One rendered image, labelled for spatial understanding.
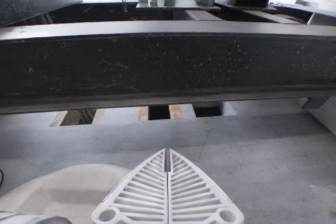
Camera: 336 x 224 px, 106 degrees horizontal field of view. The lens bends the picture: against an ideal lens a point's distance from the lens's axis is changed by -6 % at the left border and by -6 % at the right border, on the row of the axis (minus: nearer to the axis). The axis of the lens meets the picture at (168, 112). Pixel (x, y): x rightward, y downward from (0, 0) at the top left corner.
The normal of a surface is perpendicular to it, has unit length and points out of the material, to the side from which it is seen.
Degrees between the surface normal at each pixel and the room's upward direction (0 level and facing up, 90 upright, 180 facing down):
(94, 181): 1
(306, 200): 0
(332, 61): 90
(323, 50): 90
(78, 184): 0
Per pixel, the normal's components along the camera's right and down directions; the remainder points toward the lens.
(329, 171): 0.01, -0.71
